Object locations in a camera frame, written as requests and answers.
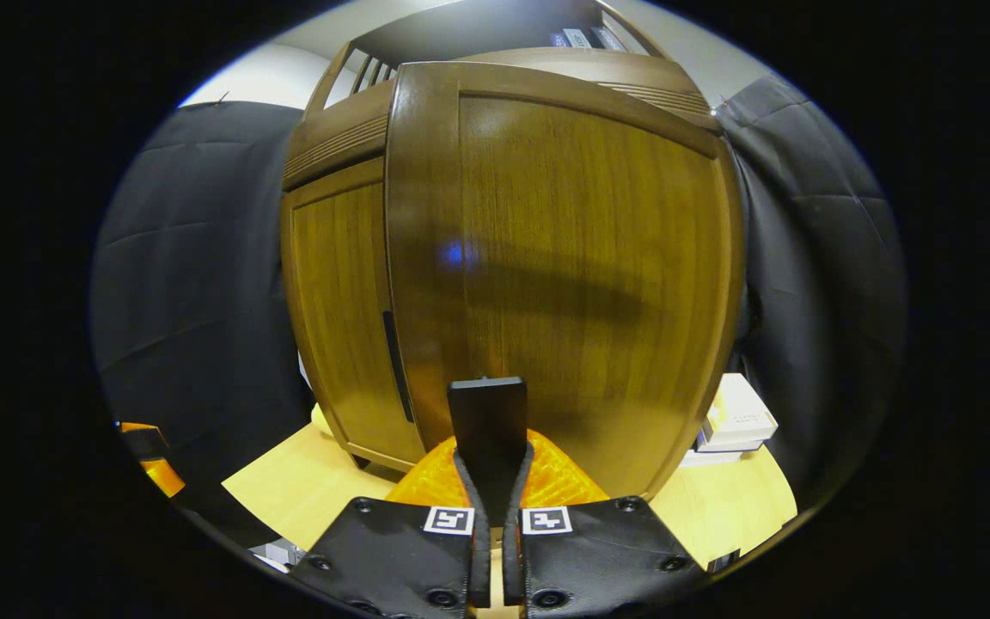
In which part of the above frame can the wooden double-door shoe cabinet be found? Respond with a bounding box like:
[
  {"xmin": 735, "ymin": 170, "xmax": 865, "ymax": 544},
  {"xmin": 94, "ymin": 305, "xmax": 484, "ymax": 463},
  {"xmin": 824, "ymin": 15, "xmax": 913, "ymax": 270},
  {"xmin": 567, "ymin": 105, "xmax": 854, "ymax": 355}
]
[{"xmin": 280, "ymin": 0, "xmax": 724, "ymax": 474}]

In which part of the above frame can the flat white box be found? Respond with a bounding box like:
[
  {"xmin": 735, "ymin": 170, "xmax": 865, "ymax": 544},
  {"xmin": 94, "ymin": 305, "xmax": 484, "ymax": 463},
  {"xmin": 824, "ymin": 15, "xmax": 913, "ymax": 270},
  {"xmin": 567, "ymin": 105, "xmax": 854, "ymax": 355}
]
[{"xmin": 678, "ymin": 445, "xmax": 749, "ymax": 469}]

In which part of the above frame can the white cardboard box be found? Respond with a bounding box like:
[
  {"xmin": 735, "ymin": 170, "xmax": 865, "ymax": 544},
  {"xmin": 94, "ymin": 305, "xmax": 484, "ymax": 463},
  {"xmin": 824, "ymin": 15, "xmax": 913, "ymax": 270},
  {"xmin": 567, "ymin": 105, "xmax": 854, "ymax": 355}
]
[{"xmin": 700, "ymin": 372, "xmax": 779, "ymax": 452}]

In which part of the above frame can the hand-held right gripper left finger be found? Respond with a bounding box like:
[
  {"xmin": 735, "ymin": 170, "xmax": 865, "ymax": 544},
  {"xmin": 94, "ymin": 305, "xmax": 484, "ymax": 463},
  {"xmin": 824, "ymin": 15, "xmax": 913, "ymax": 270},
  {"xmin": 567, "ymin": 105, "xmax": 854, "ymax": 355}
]
[{"xmin": 289, "ymin": 434, "xmax": 493, "ymax": 619}]

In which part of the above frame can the black backdrop cloth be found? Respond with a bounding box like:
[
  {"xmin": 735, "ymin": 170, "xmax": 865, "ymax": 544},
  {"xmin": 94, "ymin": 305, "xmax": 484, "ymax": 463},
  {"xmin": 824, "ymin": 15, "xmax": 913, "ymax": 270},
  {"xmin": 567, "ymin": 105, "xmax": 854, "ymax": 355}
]
[{"xmin": 89, "ymin": 76, "xmax": 907, "ymax": 551}]

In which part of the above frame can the wooden shoe cabinet door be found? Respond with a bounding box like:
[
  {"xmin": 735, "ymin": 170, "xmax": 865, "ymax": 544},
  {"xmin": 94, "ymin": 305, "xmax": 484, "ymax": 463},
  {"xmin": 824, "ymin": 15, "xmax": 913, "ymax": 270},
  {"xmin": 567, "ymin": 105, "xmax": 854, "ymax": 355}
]
[
  {"xmin": 282, "ymin": 159, "xmax": 427, "ymax": 472},
  {"xmin": 385, "ymin": 60, "xmax": 745, "ymax": 527}
]

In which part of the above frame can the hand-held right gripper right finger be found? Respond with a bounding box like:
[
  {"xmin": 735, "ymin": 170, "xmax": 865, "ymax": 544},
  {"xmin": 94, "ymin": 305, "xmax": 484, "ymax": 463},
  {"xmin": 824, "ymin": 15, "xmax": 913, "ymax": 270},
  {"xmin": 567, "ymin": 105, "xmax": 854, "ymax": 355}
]
[{"xmin": 504, "ymin": 430, "xmax": 706, "ymax": 619}]

